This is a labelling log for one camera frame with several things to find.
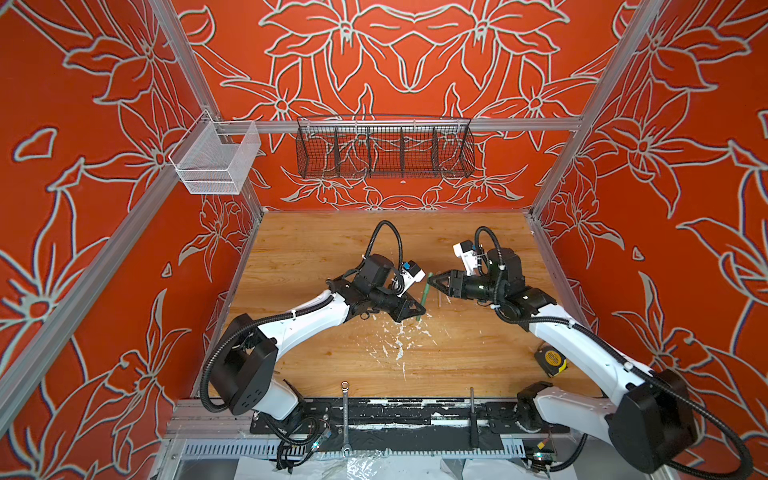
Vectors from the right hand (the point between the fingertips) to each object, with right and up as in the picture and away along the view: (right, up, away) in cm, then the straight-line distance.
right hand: (429, 281), depth 75 cm
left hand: (-1, -7, +1) cm, 7 cm away
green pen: (-1, -3, 0) cm, 4 cm away
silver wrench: (-21, -39, -6) cm, 45 cm away
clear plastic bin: (-65, +33, +13) cm, 74 cm away
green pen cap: (-1, -1, -1) cm, 2 cm away
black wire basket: (-12, +42, +23) cm, 49 cm away
